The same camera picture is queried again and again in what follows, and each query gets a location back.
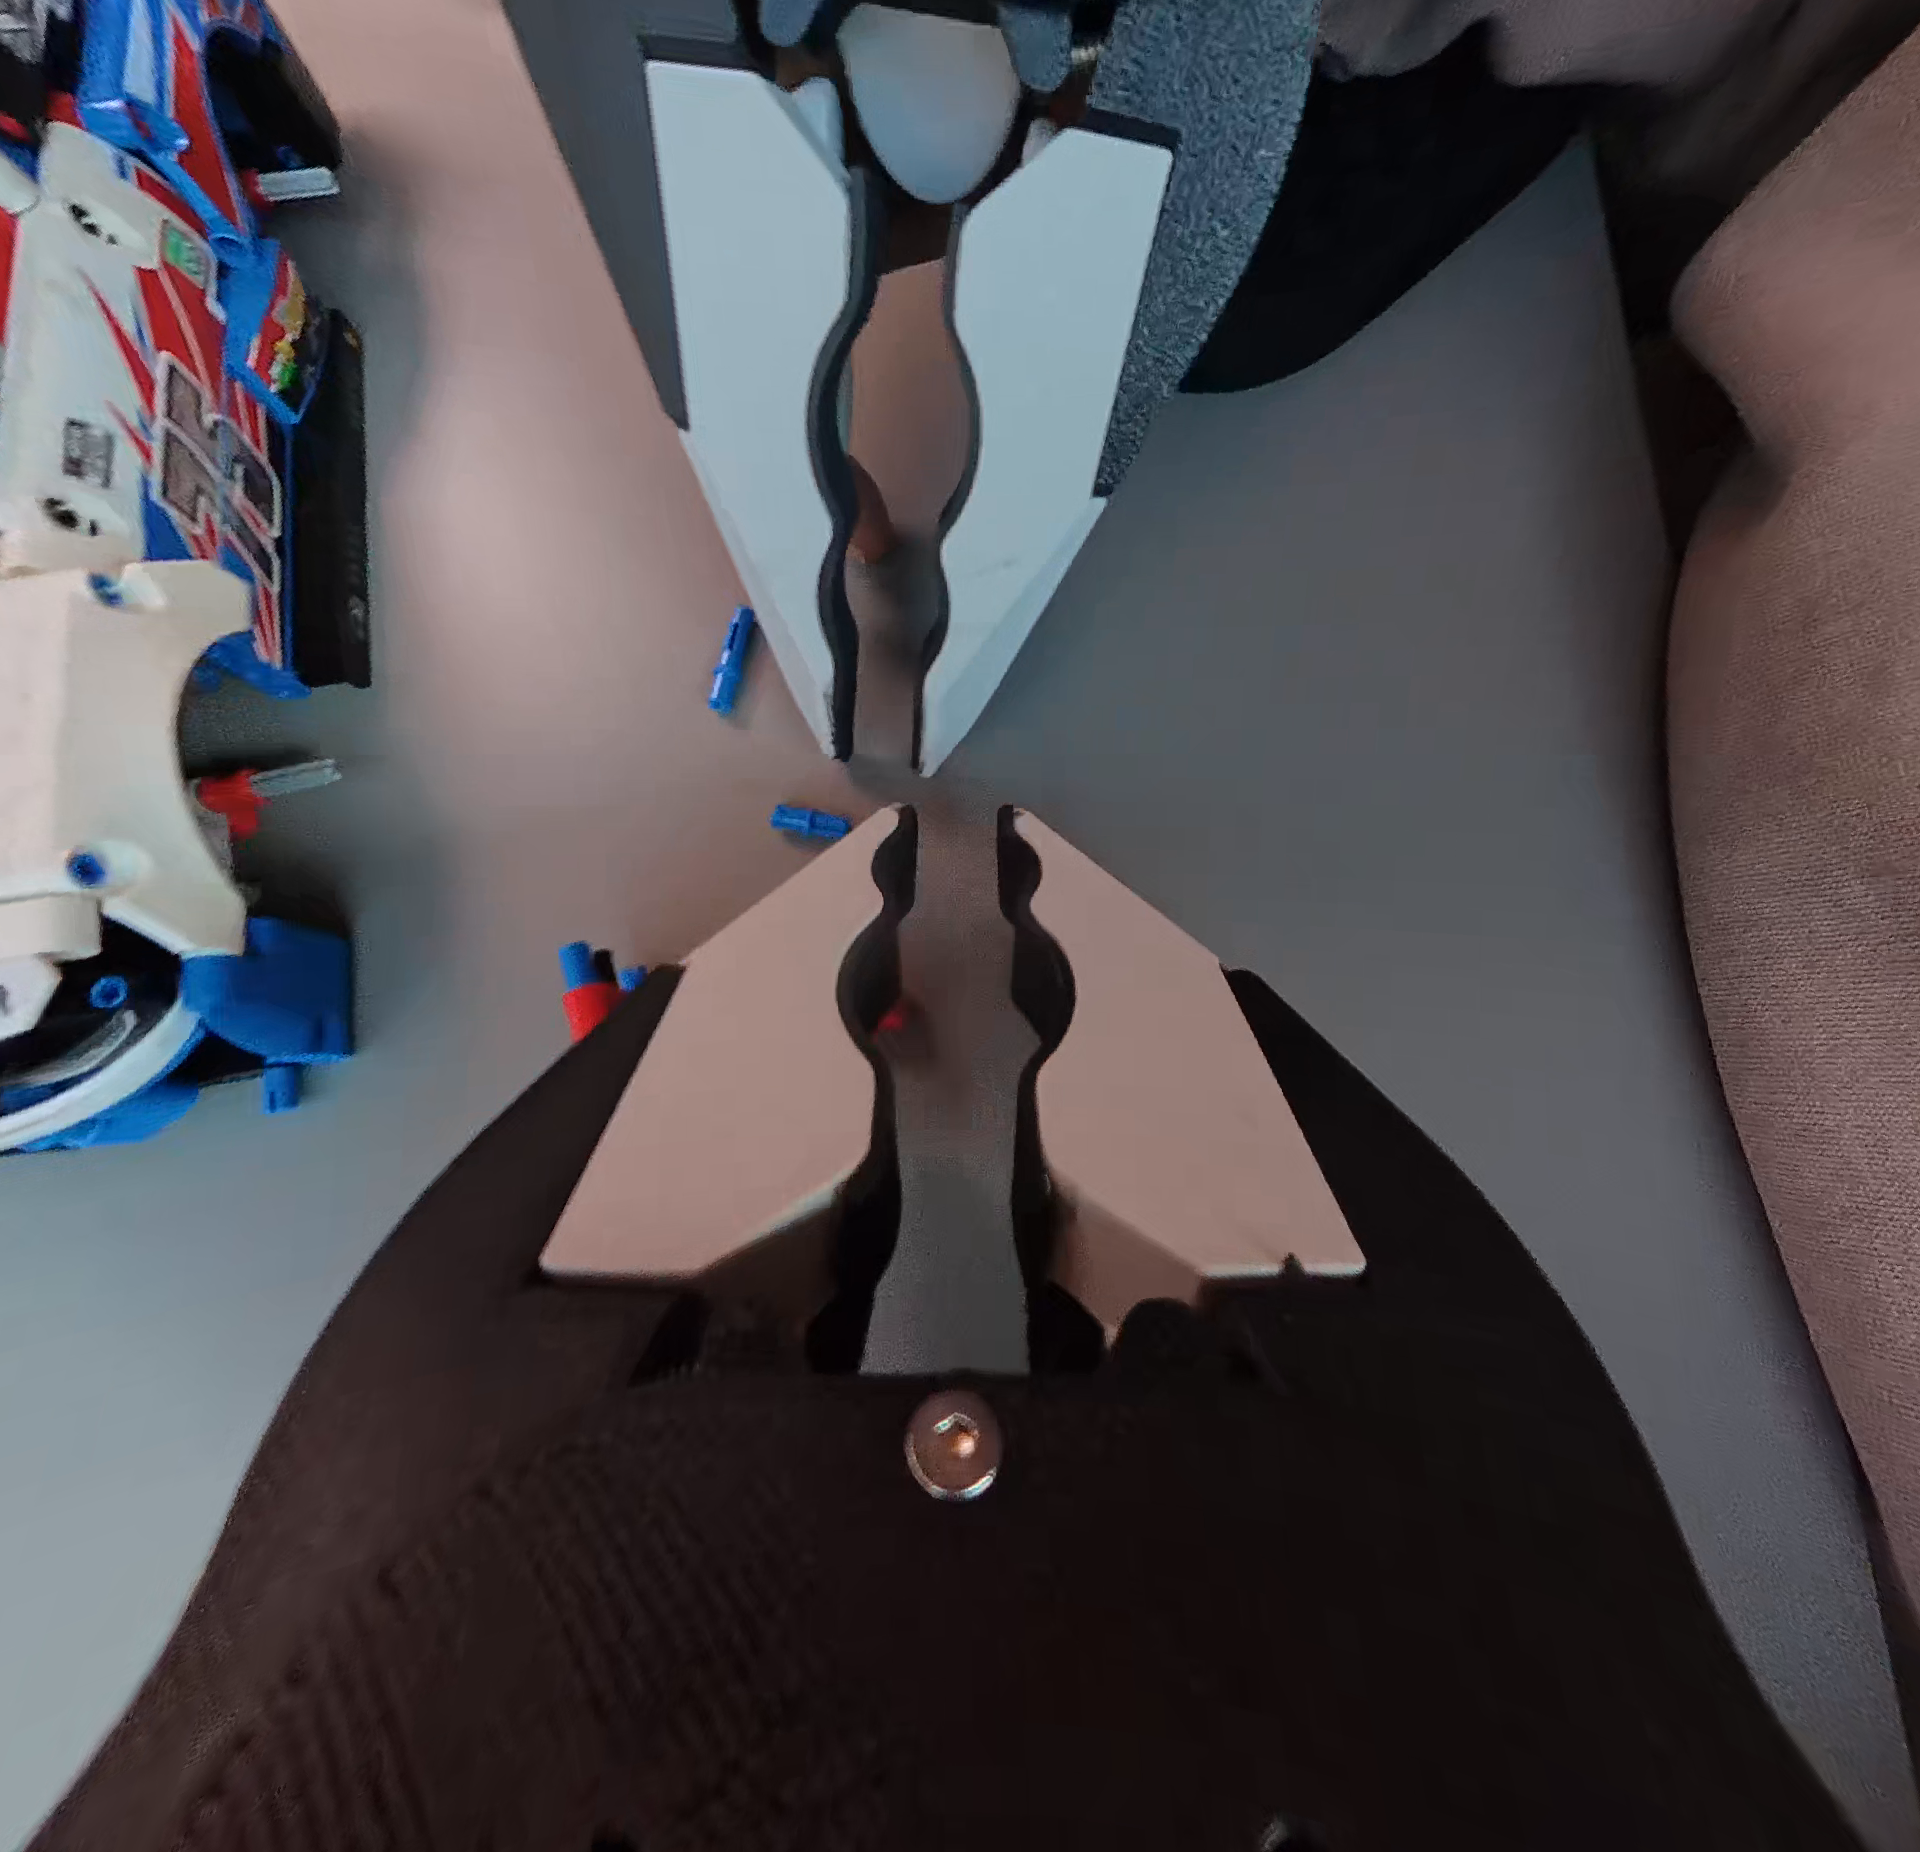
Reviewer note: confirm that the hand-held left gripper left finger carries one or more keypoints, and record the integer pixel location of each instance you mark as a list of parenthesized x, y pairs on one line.
[(720, 1116)]

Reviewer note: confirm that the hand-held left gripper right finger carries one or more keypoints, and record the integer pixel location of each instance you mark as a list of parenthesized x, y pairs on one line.
[(1202, 1116)]

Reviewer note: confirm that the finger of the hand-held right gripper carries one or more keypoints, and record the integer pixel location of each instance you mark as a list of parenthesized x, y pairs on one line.
[(750, 307), (1052, 352)]

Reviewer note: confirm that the red brick bracket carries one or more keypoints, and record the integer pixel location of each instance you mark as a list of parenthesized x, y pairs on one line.
[(587, 1000)]

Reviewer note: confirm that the blue brick pin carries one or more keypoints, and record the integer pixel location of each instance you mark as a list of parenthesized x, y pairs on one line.
[(813, 820), (733, 659)]

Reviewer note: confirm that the grey desk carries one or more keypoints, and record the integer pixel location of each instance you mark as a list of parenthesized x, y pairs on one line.
[(1351, 682)]

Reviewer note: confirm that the person's right hand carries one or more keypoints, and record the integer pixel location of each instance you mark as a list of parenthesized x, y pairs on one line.
[(871, 519)]

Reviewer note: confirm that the toy brick race car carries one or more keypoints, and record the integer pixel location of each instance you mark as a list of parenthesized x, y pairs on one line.
[(105, 652)]

